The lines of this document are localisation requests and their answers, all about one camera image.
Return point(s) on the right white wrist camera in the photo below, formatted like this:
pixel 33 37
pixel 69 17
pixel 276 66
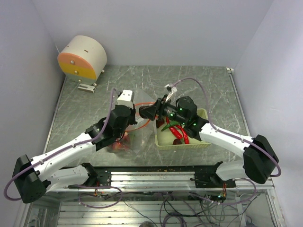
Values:
pixel 171 92

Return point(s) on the round pastel drawer cabinet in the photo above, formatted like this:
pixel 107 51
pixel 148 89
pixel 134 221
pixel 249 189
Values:
pixel 83 60

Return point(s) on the green chili pepper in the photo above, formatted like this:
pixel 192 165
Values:
pixel 170 124

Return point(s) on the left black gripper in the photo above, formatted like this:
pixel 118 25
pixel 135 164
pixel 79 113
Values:
pixel 132 111

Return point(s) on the dark purple plum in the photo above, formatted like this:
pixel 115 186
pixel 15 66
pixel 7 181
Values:
pixel 159 123
pixel 177 142

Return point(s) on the red chili pepper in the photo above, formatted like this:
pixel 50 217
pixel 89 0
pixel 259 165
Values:
pixel 181 130
pixel 175 132

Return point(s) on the dark purple plum top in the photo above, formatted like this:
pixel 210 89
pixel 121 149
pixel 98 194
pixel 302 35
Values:
pixel 159 123

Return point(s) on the cream plastic basket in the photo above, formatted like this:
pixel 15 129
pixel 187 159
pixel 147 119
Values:
pixel 164 140

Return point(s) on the dark purple plum bottom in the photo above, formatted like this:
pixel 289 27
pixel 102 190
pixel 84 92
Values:
pixel 177 142

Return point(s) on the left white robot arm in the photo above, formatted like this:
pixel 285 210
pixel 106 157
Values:
pixel 34 177

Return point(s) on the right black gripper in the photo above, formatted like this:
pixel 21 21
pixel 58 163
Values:
pixel 158 108

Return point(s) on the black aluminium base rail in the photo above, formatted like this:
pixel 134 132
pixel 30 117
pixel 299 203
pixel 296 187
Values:
pixel 153 177

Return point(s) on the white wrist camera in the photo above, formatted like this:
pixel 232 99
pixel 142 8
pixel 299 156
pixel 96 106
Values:
pixel 171 92
pixel 126 98

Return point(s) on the clear zip bag orange zipper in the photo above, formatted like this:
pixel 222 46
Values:
pixel 140 132

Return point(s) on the red cherry bunch with leaves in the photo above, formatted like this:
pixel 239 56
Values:
pixel 123 144

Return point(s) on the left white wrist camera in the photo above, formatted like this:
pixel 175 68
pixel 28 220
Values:
pixel 126 98

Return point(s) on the small white metal bracket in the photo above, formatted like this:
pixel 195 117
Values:
pixel 86 88

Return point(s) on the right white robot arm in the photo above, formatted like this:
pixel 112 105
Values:
pixel 258 159

